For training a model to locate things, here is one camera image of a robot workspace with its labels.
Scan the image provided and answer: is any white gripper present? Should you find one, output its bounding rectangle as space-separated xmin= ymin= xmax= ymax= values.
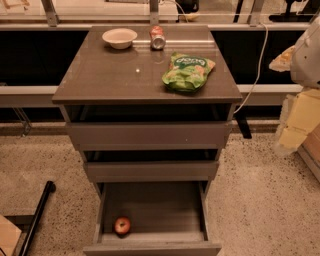
xmin=269 ymin=46 xmax=320 ymax=154

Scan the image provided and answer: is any red apple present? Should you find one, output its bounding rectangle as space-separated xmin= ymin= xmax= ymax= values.
xmin=114 ymin=216 xmax=131 ymax=235

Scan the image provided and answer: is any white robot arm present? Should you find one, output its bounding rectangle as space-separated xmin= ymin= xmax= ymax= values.
xmin=269 ymin=17 xmax=320 ymax=155

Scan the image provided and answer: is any grey drawer cabinet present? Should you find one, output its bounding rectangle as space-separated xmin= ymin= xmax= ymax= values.
xmin=51 ymin=24 xmax=244 ymax=256

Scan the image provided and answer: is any grey middle drawer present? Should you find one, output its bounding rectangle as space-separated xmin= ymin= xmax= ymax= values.
xmin=84 ymin=161 xmax=219 ymax=182

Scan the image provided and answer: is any grey open bottom drawer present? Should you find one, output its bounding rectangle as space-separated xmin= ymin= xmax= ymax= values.
xmin=83 ymin=181 xmax=221 ymax=256

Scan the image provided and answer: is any grey top drawer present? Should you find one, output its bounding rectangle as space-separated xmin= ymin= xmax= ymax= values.
xmin=66 ymin=122 xmax=231 ymax=151

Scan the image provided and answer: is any cardboard box at right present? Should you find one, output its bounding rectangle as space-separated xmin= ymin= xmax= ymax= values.
xmin=298 ymin=124 xmax=320 ymax=182

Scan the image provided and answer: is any green chip bag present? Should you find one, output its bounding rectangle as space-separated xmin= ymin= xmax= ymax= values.
xmin=162 ymin=52 xmax=216 ymax=93

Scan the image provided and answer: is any red soda can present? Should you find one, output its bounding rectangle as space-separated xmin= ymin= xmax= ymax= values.
xmin=149 ymin=26 xmax=166 ymax=50

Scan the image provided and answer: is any white bowl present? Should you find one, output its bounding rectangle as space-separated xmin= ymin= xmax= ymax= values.
xmin=102 ymin=28 xmax=137 ymax=50

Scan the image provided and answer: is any black pole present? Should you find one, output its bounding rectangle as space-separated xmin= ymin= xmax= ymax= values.
xmin=18 ymin=181 xmax=56 ymax=256

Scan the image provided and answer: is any cardboard piece at left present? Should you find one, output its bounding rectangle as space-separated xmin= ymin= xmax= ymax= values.
xmin=0 ymin=215 xmax=22 ymax=256

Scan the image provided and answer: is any white cable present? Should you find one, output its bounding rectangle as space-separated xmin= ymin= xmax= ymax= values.
xmin=233 ymin=23 xmax=270 ymax=115

